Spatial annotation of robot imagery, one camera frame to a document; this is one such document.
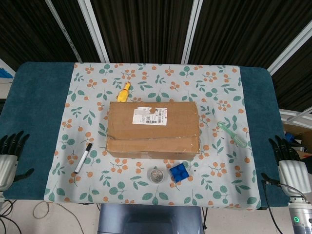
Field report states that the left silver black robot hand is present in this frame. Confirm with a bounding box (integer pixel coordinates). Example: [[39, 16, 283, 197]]
[[0, 130, 35, 192]]

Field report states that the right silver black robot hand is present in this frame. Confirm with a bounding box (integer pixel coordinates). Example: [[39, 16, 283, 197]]
[[260, 135, 309, 197]]

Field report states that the brown cardboard box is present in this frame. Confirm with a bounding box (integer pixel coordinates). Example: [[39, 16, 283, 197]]
[[106, 101, 201, 159]]

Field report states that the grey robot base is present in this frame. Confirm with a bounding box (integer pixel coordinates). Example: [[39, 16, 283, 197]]
[[97, 203, 204, 234]]

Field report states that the background cardboard box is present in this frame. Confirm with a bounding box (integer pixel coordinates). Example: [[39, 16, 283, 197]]
[[282, 123, 312, 160]]

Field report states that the teal table cover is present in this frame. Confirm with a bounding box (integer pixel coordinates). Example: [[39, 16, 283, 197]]
[[0, 61, 291, 208]]

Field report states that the green toothbrush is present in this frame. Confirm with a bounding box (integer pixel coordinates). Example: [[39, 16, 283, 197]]
[[217, 121, 246, 149]]

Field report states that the white marker black cap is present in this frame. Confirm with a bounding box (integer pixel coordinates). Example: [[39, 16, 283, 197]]
[[74, 143, 94, 175]]

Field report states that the white blue background object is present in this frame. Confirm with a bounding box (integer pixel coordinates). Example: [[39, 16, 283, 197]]
[[0, 58, 16, 85]]

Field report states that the blue building block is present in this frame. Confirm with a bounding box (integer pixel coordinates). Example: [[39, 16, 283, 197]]
[[169, 163, 191, 183]]

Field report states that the yellow rubber chicken toy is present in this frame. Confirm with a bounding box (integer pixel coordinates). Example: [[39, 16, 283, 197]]
[[116, 82, 131, 103]]

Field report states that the floral leaf print tablecloth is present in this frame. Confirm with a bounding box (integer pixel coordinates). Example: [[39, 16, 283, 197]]
[[43, 62, 261, 211]]

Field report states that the black right hand cable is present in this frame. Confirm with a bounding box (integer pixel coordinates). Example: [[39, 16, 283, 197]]
[[264, 179, 285, 234]]

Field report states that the black floor cable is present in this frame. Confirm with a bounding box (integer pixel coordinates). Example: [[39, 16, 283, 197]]
[[0, 199, 19, 234]]

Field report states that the beige floor cable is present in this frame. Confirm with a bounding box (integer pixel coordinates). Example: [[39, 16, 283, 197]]
[[33, 201, 82, 234]]

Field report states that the white metal rack frame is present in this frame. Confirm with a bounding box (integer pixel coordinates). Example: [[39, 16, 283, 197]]
[[279, 108, 312, 128]]

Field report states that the wide white frame post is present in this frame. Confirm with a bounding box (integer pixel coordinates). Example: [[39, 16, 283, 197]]
[[267, 23, 312, 76], [78, 0, 110, 63], [181, 0, 203, 65]]

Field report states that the thin white frame post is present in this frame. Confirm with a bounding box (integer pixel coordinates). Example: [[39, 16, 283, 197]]
[[45, 0, 82, 63]]

